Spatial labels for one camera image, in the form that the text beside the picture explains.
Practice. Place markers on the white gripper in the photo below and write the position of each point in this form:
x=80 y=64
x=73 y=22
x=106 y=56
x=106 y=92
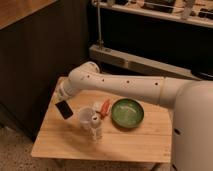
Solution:
x=64 y=90

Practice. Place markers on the black eraser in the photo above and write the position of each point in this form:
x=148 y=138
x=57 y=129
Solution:
x=64 y=109

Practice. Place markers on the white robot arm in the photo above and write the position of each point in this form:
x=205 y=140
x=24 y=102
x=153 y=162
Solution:
x=190 y=100

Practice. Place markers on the white ceramic cup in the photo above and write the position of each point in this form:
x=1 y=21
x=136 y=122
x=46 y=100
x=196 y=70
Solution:
x=85 y=116

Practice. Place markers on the green ceramic bowl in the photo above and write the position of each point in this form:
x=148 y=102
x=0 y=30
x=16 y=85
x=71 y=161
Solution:
x=127 y=113

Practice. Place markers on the orange carrot toy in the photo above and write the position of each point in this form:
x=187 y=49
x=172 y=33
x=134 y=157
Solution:
x=104 y=109

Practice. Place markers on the wooden table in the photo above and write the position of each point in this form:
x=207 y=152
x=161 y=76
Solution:
x=150 y=142

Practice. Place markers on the small white bottle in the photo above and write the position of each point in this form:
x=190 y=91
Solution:
x=96 y=127

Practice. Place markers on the dark wooden cabinet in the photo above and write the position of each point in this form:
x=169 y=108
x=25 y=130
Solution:
x=34 y=53

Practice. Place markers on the metal shelf rack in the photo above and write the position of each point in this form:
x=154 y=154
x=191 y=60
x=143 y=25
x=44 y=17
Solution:
x=154 y=37

